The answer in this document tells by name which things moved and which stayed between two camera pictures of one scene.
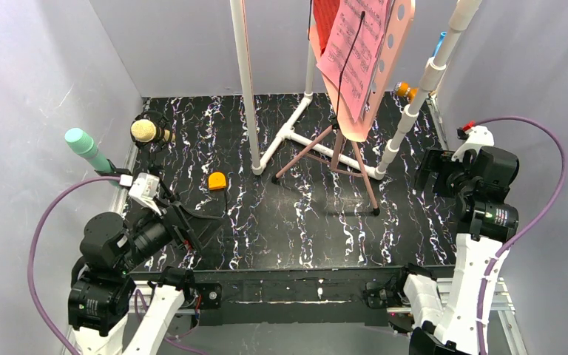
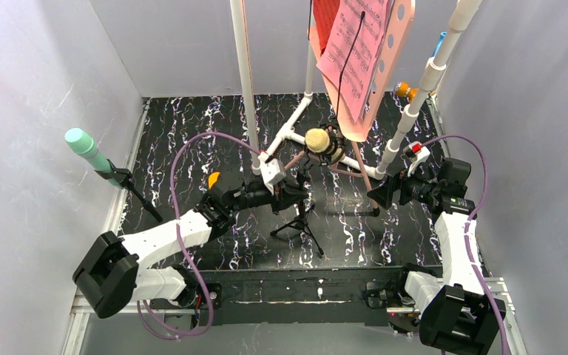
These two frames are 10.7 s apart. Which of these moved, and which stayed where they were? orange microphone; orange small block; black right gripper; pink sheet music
Moved: black right gripper
Stayed: orange microphone; pink sheet music; orange small block
